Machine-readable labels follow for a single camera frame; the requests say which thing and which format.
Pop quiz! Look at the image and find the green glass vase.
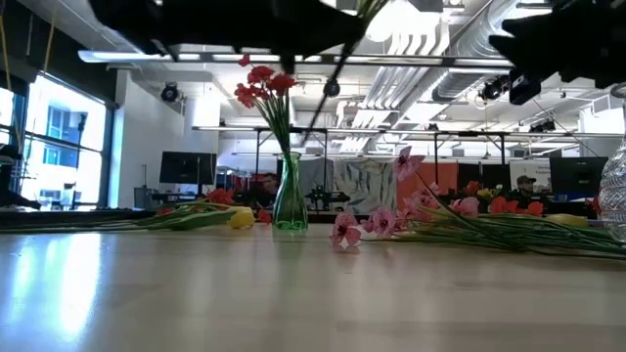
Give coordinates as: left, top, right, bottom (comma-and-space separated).
272, 151, 310, 232

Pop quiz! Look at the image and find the person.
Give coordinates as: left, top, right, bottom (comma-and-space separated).
508, 174, 552, 211
253, 171, 281, 210

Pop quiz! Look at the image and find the clear glass vase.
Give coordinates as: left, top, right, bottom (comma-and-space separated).
598, 81, 626, 243

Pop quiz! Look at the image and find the leaf print panel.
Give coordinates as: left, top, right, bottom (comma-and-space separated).
335, 158, 398, 215

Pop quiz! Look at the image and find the orange partition panel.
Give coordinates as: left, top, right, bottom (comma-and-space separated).
396, 160, 460, 206

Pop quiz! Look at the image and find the background flower bouquet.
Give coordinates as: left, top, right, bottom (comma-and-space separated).
462, 179, 505, 201

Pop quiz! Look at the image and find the long ceiling light bar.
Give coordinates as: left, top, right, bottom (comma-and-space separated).
77, 48, 514, 67

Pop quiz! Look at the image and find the grey bin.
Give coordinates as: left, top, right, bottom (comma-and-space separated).
134, 186, 160, 210

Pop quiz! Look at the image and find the pink flower bunch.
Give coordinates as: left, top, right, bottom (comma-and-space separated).
393, 145, 626, 245
330, 207, 626, 260

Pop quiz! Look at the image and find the white sign board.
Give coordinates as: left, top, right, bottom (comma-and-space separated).
508, 158, 552, 192

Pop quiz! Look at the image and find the black monitor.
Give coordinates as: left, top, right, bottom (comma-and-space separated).
549, 155, 609, 195
158, 151, 218, 186

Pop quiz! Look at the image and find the black camera box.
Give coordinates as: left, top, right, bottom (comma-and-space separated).
508, 70, 543, 107

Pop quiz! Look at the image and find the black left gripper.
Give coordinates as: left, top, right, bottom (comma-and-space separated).
87, 0, 369, 74

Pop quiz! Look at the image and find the bright window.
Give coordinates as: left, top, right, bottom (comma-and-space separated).
19, 72, 110, 210

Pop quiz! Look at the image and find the silver ventilation duct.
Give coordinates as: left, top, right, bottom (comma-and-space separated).
432, 0, 514, 102

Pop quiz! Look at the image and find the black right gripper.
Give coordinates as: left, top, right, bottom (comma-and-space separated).
488, 0, 626, 90

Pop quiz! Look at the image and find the yellow hanging strap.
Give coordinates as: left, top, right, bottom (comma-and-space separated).
0, 12, 12, 94
42, 12, 56, 73

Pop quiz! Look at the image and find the black ceiling spotlight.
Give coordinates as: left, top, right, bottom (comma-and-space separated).
481, 75, 510, 103
528, 118, 558, 134

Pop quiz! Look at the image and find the black overhead truss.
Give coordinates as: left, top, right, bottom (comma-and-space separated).
193, 124, 626, 197

